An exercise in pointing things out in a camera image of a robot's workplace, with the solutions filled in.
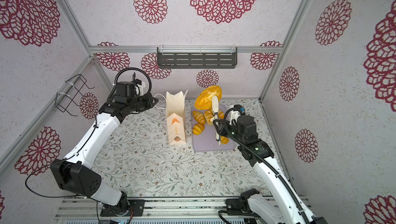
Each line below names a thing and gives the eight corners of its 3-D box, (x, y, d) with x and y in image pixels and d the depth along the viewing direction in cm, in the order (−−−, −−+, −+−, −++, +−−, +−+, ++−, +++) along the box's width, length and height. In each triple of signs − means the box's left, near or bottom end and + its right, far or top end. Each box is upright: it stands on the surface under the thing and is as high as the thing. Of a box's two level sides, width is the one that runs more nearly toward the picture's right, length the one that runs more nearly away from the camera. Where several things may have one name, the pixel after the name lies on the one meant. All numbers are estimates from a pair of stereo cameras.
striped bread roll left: (201, 126, 105) (201, 123, 103) (190, 115, 111) (190, 113, 109) (208, 121, 107) (208, 119, 105) (197, 110, 113) (197, 108, 111)
